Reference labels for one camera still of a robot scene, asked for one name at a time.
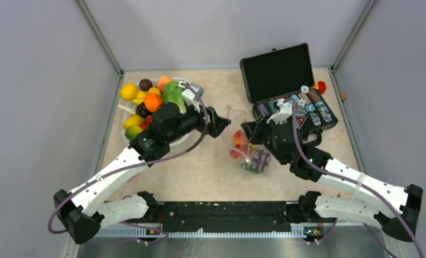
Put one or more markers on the clear zip top bag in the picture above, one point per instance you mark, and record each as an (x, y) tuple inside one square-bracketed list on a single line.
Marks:
[(237, 117)]

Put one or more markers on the red small object behind case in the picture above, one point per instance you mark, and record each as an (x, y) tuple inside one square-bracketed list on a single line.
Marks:
[(320, 86)]

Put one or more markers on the strawberry cluster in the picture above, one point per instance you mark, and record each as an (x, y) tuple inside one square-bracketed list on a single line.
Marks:
[(146, 123)]

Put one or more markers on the yellow lemon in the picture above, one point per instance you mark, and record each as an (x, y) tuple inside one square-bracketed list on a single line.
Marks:
[(128, 92)]

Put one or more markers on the large orange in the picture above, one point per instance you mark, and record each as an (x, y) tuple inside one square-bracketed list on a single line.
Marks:
[(152, 101)]

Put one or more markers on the green lettuce leaf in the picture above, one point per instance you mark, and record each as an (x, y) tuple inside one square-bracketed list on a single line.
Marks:
[(173, 93)]

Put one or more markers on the peach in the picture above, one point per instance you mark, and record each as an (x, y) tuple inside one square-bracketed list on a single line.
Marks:
[(162, 81), (239, 137)]

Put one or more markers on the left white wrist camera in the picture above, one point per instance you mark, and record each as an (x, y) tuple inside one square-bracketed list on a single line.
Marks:
[(191, 93)]

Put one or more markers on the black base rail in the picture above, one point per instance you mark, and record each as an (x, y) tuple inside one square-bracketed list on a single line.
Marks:
[(226, 217)]

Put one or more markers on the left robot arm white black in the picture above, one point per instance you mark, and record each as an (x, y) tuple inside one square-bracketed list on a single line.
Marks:
[(84, 210)]

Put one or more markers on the dark plum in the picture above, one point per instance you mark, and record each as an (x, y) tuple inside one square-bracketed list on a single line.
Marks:
[(145, 84)]

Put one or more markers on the black poker chip case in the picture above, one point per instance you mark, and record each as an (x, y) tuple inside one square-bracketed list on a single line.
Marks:
[(287, 73)]

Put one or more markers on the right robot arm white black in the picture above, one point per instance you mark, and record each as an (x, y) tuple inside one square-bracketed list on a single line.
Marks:
[(394, 208)]

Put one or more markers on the white fruit tray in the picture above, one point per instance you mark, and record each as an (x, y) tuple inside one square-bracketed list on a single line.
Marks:
[(125, 115)]

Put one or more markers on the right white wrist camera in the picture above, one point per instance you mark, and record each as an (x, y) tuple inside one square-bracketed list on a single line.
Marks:
[(286, 110)]

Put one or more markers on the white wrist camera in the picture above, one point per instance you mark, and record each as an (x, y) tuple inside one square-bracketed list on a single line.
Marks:
[(191, 93), (286, 110)]

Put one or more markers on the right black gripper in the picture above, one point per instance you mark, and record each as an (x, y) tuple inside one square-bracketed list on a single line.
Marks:
[(253, 129)]

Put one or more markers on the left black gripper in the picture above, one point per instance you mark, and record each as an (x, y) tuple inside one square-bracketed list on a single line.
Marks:
[(216, 124)]

